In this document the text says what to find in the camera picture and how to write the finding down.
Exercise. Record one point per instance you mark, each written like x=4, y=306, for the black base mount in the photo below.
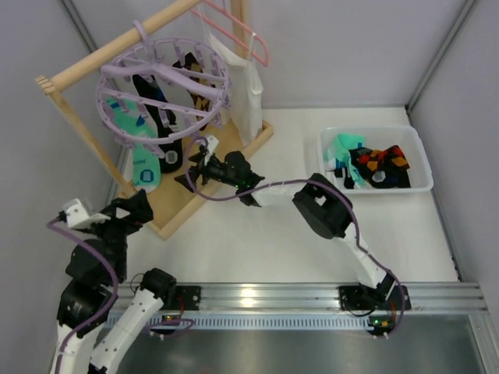
x=353, y=299
x=186, y=298

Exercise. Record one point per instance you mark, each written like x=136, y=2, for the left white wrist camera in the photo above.
x=77, y=216

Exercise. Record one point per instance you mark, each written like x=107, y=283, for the black blue sock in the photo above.
x=149, y=89

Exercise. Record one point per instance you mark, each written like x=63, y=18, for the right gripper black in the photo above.
x=202, y=170

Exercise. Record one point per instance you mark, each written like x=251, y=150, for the grey slotted cable duct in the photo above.
x=224, y=321

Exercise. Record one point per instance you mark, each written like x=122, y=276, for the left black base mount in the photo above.
x=186, y=298

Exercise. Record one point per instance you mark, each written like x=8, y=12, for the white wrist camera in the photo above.
x=77, y=216
x=207, y=147

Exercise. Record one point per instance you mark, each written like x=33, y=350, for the white plastic basket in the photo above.
x=381, y=138

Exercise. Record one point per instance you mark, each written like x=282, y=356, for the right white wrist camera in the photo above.
x=207, y=147

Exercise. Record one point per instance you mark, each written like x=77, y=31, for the purple round clip hanger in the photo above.
x=143, y=60

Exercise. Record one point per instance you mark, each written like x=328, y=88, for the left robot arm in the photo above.
x=97, y=267

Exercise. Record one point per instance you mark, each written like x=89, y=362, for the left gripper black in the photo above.
x=118, y=218

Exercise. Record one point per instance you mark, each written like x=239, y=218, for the wooden clothes rack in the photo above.
x=167, y=219

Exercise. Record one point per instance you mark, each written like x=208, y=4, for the black sock with grey patches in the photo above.
x=383, y=179

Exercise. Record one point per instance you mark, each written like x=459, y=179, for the aluminium mounting rail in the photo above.
x=426, y=298

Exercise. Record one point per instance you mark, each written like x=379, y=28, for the white garment on hanger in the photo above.
x=244, y=93

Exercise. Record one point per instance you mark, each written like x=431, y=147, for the black tan argyle sock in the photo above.
x=190, y=63

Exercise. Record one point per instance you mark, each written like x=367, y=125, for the pink clothes hanger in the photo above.
x=248, y=43

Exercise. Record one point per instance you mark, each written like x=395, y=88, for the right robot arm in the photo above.
x=327, y=211

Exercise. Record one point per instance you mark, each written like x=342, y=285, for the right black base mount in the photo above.
x=353, y=299

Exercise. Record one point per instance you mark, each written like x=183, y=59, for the black red yellow argyle sock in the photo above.
x=375, y=160

